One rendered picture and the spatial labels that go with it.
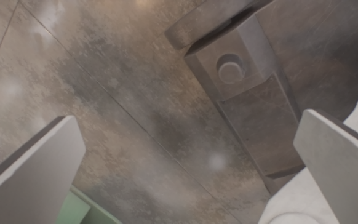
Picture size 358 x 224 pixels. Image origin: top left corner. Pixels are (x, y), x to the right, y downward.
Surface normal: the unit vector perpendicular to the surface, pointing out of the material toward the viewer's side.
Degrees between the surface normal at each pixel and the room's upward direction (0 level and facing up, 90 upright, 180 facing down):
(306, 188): 113
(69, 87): 0
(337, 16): 0
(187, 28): 18
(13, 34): 0
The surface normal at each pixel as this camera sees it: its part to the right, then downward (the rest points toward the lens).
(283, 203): -0.30, -0.95
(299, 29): -0.21, 0.51
